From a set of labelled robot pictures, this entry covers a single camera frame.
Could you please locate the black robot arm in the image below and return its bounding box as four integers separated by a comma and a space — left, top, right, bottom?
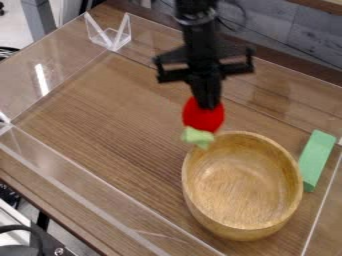
152, 0, 253, 110

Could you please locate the clear acrylic enclosure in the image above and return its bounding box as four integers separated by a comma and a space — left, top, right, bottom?
0, 9, 342, 256

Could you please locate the black cable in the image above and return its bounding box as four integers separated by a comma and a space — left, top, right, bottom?
0, 223, 45, 256

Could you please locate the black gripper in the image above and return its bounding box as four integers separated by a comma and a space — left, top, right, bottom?
152, 43, 255, 110

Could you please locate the black equipment with screw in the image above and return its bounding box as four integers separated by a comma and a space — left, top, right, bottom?
30, 223, 77, 256

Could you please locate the red plush strawberry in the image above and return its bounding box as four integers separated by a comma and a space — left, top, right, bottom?
180, 97, 224, 149

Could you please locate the wooden bowl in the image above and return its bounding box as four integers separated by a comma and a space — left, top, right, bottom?
181, 131, 303, 241

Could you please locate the green rectangular block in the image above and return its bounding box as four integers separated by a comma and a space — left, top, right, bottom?
297, 130, 336, 192

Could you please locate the grey table leg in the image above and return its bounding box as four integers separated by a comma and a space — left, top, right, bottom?
19, 0, 57, 41

